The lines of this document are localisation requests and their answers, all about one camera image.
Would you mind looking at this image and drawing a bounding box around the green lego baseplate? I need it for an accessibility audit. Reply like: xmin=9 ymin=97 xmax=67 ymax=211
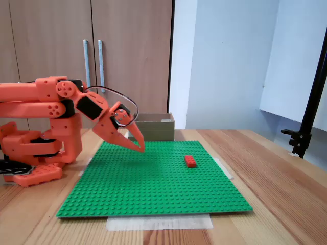
xmin=56 ymin=140 xmax=254 ymax=219

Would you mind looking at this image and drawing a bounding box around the cardboard box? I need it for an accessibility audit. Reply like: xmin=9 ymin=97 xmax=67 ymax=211
xmin=127 ymin=113 xmax=176 ymax=141

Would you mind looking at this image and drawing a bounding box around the brown wooden cabinet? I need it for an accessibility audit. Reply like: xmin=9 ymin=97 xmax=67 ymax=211
xmin=0 ymin=0 xmax=176 ymax=130

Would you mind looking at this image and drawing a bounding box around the red lego block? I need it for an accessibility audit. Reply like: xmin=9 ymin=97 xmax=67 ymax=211
xmin=184 ymin=155 xmax=198 ymax=169

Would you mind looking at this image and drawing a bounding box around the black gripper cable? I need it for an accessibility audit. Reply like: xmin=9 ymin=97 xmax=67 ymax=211
xmin=84 ymin=85 xmax=139 ymax=127

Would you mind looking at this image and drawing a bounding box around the metal cabinet handle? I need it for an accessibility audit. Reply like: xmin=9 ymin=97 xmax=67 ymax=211
xmin=82 ymin=39 xmax=92 ymax=89
xmin=98 ymin=39 xmax=106 ymax=93

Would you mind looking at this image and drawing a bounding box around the black base cable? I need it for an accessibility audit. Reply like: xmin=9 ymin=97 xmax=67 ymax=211
xmin=0 ymin=159 xmax=35 ymax=177

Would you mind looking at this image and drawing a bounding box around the white wall-mounted panel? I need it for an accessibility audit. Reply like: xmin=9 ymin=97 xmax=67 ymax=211
xmin=259 ymin=0 xmax=327 ymax=132

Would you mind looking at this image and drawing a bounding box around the black camera stand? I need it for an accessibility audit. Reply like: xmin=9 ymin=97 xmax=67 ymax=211
xmin=280 ymin=38 xmax=327 ymax=159

